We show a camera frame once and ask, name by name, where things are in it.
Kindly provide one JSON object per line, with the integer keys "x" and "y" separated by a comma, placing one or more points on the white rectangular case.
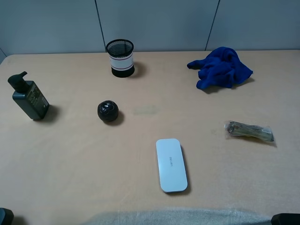
{"x": 171, "y": 166}

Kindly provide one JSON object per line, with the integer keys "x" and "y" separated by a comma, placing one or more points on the black left robot base part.
{"x": 6, "y": 216}

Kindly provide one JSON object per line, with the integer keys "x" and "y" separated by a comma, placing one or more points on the black right robot base part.
{"x": 286, "y": 219}

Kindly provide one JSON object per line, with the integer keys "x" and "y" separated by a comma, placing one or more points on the clear plastic wrapped packet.
{"x": 237, "y": 129}

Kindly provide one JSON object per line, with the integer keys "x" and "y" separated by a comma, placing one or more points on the grey cloth at table edge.
{"x": 179, "y": 216}

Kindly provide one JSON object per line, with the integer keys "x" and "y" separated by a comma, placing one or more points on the crumpled blue cloth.
{"x": 222, "y": 68}

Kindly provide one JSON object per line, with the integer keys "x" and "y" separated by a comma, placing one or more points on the dark pump dispenser bottle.
{"x": 28, "y": 96}

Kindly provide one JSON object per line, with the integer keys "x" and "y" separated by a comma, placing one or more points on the black mesh pen holder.
{"x": 121, "y": 57}

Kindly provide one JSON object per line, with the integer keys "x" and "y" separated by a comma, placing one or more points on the black round ball object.
{"x": 108, "y": 111}

